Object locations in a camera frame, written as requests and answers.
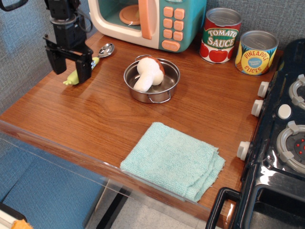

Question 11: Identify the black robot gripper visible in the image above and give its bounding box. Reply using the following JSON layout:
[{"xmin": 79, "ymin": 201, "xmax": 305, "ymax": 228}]
[{"xmin": 44, "ymin": 22, "xmax": 93, "ymax": 83}]

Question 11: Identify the spoon with yellow corn handle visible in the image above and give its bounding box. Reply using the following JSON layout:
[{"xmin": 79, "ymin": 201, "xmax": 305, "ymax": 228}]
[{"xmin": 63, "ymin": 43, "xmax": 115, "ymax": 85}]

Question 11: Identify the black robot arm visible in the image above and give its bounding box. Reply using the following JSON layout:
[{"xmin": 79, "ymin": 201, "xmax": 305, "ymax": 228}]
[{"xmin": 44, "ymin": 0, "xmax": 93, "ymax": 85}]

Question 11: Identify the orange microwave turntable plate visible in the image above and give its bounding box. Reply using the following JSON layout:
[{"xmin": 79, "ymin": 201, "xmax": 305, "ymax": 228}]
[{"xmin": 119, "ymin": 4, "xmax": 140, "ymax": 26}]

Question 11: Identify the teal and cream toy microwave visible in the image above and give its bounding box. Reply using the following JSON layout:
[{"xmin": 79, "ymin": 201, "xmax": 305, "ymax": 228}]
[{"xmin": 88, "ymin": 0, "xmax": 207, "ymax": 53}]

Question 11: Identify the plush white brown mushroom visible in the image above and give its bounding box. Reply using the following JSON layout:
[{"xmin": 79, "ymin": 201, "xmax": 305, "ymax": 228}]
[{"xmin": 133, "ymin": 56, "xmax": 165, "ymax": 92}]

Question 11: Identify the small stainless steel pot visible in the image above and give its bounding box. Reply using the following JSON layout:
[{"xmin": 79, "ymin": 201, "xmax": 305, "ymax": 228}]
[{"xmin": 123, "ymin": 55, "xmax": 181, "ymax": 104}]

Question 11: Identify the light teal folded cloth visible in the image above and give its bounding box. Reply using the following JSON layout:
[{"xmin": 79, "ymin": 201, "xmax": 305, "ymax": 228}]
[{"xmin": 120, "ymin": 122, "xmax": 225, "ymax": 202}]

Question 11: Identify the tomato sauce can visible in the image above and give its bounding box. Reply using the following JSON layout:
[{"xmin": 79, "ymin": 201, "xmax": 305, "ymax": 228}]
[{"xmin": 200, "ymin": 8, "xmax": 242, "ymax": 63}]

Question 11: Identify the orange fuzzy object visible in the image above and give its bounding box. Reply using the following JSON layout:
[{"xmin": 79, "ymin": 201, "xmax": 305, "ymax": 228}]
[{"xmin": 11, "ymin": 219, "xmax": 33, "ymax": 229}]

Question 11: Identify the pineapple slices can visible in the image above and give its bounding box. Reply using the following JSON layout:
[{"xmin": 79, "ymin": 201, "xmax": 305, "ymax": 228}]
[{"xmin": 235, "ymin": 31, "xmax": 279, "ymax": 76}]

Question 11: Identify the white stove knob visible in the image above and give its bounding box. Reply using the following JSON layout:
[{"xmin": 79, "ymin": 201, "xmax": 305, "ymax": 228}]
[
  {"xmin": 251, "ymin": 100, "xmax": 264, "ymax": 117},
  {"xmin": 257, "ymin": 81, "xmax": 269, "ymax": 98},
  {"xmin": 237, "ymin": 141, "xmax": 250, "ymax": 161}
]

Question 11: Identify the white round stove button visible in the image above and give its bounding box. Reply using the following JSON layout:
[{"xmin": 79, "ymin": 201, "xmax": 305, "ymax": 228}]
[{"xmin": 277, "ymin": 104, "xmax": 292, "ymax": 120}]

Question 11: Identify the black toy stove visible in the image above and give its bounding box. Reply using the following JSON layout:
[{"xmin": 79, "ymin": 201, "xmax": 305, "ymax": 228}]
[{"xmin": 233, "ymin": 39, "xmax": 305, "ymax": 229}]

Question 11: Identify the black oven door handle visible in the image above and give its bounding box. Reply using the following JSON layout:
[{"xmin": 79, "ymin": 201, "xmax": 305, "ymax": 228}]
[{"xmin": 205, "ymin": 187, "xmax": 242, "ymax": 229}]

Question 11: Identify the grey stove burner ring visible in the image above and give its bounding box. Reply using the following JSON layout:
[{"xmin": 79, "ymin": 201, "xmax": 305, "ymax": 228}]
[
  {"xmin": 288, "ymin": 73, "xmax": 305, "ymax": 111},
  {"xmin": 276, "ymin": 120, "xmax": 305, "ymax": 175}
]

